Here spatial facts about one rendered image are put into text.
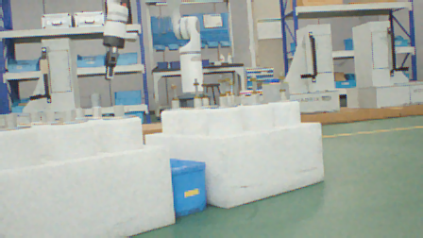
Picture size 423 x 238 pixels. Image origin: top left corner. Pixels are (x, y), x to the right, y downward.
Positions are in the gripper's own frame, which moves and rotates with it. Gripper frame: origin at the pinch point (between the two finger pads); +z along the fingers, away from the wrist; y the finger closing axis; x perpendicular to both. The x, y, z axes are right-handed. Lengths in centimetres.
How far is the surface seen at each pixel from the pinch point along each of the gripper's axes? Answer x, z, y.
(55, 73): -25, -11, -189
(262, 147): 38, 16, 50
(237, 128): 31, 12, 49
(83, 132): -8, 16, 63
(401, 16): 578, -247, -552
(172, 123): 18.4, 12.6, 26.3
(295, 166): 51, 20, 45
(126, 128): 1, 15, 59
